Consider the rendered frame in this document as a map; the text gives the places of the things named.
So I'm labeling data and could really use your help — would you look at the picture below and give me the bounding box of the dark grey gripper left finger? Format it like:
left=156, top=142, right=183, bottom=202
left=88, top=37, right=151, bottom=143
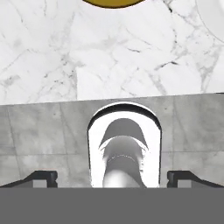
left=0, top=170, right=59, bottom=189

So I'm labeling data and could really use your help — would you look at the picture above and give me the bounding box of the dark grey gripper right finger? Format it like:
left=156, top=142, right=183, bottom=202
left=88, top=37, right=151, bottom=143
left=166, top=170, right=224, bottom=189

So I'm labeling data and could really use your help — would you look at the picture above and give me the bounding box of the white plate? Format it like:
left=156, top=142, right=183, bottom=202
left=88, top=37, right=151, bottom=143
left=194, top=0, right=224, bottom=44

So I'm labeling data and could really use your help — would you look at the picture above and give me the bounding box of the yellow bowl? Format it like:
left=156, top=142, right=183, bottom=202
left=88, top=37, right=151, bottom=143
left=81, top=0, right=147, bottom=10

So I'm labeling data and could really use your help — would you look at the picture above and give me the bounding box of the white and black round object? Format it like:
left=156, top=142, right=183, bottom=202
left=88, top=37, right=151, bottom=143
left=87, top=101, right=163, bottom=189

